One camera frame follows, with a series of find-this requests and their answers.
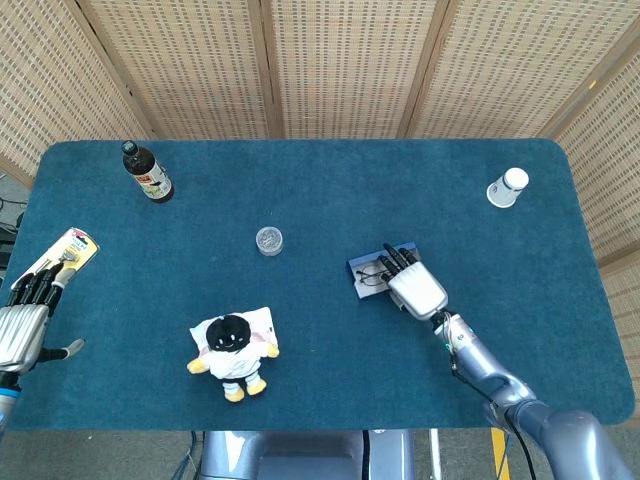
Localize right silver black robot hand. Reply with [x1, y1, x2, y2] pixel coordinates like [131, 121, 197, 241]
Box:
[377, 242, 449, 321]

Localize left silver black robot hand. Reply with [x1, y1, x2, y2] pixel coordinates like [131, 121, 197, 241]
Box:
[0, 263, 86, 377]

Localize black wire eyeglasses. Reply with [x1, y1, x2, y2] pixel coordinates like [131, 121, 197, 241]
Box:
[355, 266, 396, 286]

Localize blue packet with glasses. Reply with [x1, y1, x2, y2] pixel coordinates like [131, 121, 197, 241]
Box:
[347, 241, 421, 300]

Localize white paper cup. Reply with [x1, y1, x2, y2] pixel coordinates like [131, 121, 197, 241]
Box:
[486, 167, 530, 209]

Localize razor in yellow blister pack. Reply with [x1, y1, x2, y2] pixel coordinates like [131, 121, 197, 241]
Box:
[12, 227, 101, 289]

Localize blue carpet table cover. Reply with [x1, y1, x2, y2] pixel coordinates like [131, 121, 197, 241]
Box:
[4, 138, 635, 432]

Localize dark sauce bottle with label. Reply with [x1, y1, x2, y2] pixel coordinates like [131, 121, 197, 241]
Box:
[121, 140, 175, 204]

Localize black plush doll chef coat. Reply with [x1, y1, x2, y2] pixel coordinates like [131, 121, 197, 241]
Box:
[186, 313, 281, 404]

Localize grey robot torso base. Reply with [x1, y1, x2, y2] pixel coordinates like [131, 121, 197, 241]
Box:
[199, 428, 416, 480]

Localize woven bamboo folding screen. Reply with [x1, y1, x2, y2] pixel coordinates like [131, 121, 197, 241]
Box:
[0, 0, 640, 391]

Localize black cables on floor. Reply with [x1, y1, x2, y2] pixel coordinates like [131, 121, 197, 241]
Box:
[0, 197, 26, 269]

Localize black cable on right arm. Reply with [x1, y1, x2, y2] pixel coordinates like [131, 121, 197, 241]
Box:
[448, 352, 539, 480]

